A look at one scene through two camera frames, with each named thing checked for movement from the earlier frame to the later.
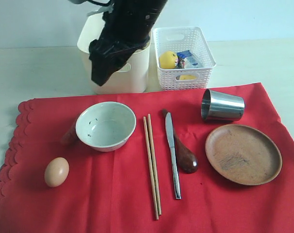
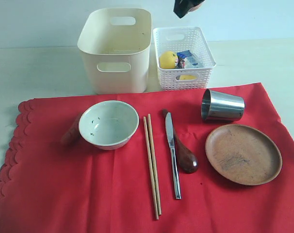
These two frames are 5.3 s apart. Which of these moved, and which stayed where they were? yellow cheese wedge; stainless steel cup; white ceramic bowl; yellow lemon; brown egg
Moved: brown egg
Stayed: yellow cheese wedge; white ceramic bowl; stainless steel cup; yellow lemon
